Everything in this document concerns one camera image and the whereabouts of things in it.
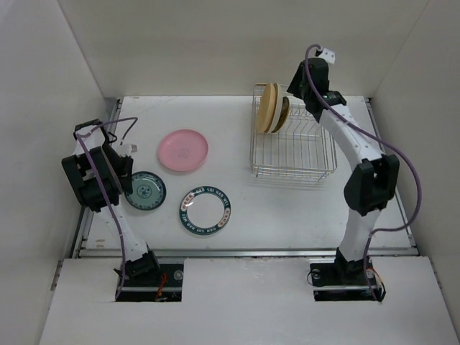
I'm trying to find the brown gold plate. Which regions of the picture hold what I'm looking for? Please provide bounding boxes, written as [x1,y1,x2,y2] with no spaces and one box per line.
[275,96,290,132]

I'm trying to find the dark green plate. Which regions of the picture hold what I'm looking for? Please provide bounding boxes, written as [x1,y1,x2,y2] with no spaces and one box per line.
[124,171,167,211]

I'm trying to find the pink plastic plate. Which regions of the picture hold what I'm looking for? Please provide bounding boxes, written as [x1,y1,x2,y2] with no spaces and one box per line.
[157,129,208,173]

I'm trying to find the blue rimmed grey plate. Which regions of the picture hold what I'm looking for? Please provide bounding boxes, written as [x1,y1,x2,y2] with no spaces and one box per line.
[179,185,232,236]

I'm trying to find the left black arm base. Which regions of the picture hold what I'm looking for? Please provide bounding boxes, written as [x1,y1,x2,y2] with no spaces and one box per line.
[115,258,185,303]

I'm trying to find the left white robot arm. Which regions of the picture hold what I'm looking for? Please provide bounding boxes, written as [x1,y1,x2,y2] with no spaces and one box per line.
[61,119,162,285]

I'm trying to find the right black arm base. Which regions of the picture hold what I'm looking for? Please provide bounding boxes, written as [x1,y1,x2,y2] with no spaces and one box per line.
[307,262,387,303]

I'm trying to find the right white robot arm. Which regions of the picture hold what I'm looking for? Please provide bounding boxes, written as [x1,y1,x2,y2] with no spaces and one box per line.
[287,57,400,285]

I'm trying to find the white plate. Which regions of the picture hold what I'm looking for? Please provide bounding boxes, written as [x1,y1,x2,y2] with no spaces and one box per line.
[267,83,283,133]

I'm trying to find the tan yellow plate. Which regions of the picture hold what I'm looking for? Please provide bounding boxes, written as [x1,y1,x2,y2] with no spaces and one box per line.
[256,83,277,133]

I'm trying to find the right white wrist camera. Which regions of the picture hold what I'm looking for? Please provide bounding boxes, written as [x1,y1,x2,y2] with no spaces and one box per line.
[318,47,336,65]

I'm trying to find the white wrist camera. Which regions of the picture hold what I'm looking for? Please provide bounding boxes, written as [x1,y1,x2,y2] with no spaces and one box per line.
[115,144,137,156]
[318,47,336,65]

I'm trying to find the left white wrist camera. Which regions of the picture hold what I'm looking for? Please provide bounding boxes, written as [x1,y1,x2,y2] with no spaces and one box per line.
[115,144,137,156]

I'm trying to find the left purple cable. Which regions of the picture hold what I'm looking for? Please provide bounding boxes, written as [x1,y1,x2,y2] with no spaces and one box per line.
[76,116,139,300]

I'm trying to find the purple cable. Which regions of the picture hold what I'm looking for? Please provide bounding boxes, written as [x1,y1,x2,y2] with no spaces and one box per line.
[304,43,423,301]
[76,116,139,300]

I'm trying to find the metal wire dish rack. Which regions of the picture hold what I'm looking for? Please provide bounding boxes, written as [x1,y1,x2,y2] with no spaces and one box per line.
[249,83,337,180]

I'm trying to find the front aluminium rail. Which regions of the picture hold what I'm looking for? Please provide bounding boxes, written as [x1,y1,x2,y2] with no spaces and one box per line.
[71,247,419,259]

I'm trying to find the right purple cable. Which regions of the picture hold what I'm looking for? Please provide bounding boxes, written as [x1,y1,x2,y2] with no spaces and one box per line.
[304,43,423,301]

